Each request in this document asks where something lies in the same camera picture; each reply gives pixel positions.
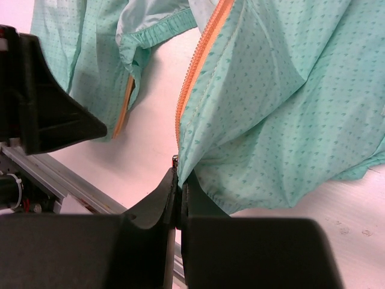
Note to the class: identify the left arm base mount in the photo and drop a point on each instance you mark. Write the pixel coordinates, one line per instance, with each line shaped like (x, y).
(22, 193)

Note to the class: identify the orange and teal jacket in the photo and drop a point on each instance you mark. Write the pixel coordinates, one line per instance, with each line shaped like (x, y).
(279, 97)

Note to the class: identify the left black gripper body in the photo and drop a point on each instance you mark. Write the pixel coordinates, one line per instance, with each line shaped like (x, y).
(10, 82)

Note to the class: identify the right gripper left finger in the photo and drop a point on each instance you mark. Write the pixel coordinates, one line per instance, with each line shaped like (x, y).
(134, 249)

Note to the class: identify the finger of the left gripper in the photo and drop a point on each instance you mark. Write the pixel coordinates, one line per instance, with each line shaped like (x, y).
(49, 118)

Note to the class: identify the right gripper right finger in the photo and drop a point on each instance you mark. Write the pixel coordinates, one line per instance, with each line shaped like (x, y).
(220, 251)

